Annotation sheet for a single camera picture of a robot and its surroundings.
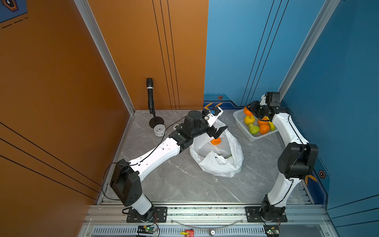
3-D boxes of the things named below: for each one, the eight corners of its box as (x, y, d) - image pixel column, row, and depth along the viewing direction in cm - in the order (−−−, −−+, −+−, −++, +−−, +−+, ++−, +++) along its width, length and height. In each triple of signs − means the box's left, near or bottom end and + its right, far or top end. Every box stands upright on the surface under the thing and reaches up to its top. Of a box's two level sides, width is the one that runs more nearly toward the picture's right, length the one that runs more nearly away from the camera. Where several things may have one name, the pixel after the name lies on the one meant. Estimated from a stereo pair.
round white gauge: (153, 137, 106) (152, 133, 102) (155, 127, 111) (154, 124, 108) (165, 136, 106) (164, 133, 102) (167, 127, 111) (166, 124, 108)
